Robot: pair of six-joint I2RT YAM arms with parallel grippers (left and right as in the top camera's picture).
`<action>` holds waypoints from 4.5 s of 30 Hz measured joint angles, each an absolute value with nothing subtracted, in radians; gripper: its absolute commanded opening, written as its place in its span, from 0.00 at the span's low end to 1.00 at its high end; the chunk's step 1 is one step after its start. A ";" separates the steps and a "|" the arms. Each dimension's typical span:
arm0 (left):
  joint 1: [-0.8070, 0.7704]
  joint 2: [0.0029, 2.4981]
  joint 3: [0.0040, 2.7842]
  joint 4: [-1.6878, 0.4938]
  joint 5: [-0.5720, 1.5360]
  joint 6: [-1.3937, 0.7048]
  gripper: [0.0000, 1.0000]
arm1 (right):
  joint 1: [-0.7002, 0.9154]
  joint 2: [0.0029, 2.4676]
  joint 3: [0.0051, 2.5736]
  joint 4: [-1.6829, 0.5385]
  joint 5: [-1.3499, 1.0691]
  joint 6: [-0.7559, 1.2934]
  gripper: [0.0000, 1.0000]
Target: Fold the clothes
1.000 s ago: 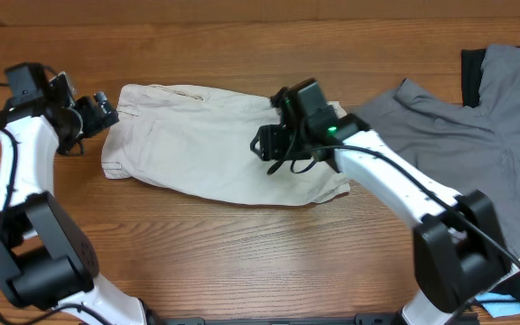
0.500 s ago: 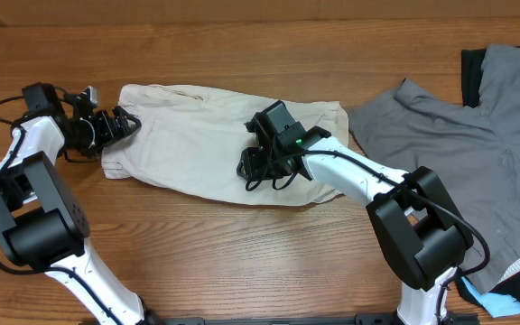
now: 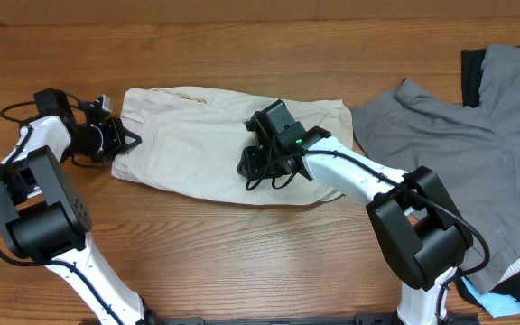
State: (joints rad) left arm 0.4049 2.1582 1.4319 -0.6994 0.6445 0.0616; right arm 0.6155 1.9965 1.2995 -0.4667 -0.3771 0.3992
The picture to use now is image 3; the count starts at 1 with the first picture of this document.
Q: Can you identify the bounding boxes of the beige cotton shorts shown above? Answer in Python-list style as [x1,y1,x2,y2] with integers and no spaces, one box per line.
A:
[111,87,340,205]

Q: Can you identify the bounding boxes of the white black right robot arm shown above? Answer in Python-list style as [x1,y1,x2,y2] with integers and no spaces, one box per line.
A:
[237,100,479,324]

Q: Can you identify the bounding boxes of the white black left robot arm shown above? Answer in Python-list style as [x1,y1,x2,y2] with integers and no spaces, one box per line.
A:
[0,88,160,324]

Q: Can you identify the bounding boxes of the grey shirt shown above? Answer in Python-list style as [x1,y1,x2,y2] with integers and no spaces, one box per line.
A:
[352,44,520,293]

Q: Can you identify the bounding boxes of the black garment under shirt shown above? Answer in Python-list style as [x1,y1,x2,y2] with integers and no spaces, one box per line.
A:
[461,43,520,116]

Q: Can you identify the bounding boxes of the light blue paper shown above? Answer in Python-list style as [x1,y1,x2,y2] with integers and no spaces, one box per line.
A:
[458,277,520,318]

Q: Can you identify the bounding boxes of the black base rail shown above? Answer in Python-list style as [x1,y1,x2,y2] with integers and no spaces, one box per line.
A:
[158,312,404,325]

